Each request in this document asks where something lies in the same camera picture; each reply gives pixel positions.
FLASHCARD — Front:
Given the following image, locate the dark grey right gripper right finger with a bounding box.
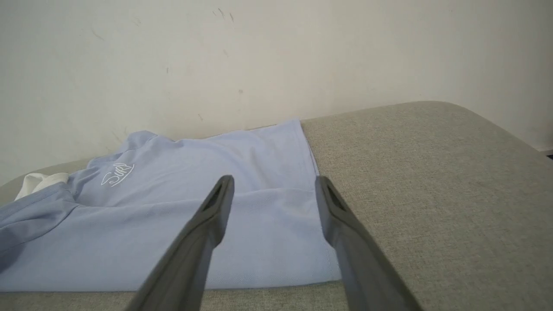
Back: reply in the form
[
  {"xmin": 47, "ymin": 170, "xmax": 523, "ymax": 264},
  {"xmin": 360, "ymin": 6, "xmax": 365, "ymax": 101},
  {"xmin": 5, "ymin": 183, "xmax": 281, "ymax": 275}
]
[{"xmin": 315, "ymin": 175, "xmax": 423, "ymax": 311}]

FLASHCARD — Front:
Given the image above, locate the light blue polo shirt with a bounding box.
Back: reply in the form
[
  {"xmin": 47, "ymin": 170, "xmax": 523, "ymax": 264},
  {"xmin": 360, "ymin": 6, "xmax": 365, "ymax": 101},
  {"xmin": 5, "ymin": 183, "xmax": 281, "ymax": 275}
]
[{"xmin": 0, "ymin": 120, "xmax": 342, "ymax": 293}]

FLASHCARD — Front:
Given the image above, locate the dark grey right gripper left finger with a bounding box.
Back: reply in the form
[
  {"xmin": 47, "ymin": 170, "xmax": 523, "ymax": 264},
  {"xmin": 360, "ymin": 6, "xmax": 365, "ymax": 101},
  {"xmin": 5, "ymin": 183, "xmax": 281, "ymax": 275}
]
[{"xmin": 124, "ymin": 175, "xmax": 235, "ymax": 311}]

